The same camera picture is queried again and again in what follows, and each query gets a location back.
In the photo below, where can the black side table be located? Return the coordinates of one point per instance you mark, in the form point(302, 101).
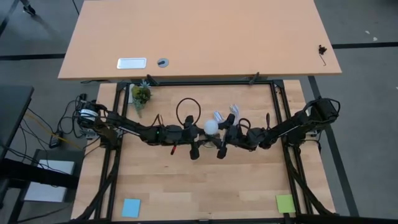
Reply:
point(12, 105)

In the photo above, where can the white light bulb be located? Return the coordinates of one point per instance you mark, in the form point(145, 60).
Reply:
point(211, 127)

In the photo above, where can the black aluminium table frame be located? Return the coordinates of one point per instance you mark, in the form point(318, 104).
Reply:
point(217, 83)

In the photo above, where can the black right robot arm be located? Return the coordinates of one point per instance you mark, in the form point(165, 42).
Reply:
point(298, 123)

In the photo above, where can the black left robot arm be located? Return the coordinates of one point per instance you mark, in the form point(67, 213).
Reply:
point(130, 124)

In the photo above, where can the small black tool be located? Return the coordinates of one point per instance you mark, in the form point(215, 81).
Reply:
point(322, 49)

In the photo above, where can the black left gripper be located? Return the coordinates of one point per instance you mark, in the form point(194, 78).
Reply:
point(180, 135)

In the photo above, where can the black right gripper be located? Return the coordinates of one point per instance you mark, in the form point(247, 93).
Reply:
point(236, 138)

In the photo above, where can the white box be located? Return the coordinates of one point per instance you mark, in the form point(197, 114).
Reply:
point(46, 186)

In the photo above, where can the green sticky note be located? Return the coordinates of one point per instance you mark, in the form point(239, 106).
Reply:
point(285, 203)

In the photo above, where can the small potted green plant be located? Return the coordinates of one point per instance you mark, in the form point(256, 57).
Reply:
point(140, 95)

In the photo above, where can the blue sticky note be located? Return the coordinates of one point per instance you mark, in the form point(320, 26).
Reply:
point(131, 208)

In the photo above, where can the light wooden desk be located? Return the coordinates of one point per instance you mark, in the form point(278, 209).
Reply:
point(199, 37)

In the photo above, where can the black chair caster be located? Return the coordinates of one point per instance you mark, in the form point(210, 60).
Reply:
point(29, 11)

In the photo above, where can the black power adapter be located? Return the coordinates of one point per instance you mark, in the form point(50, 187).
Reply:
point(55, 140)

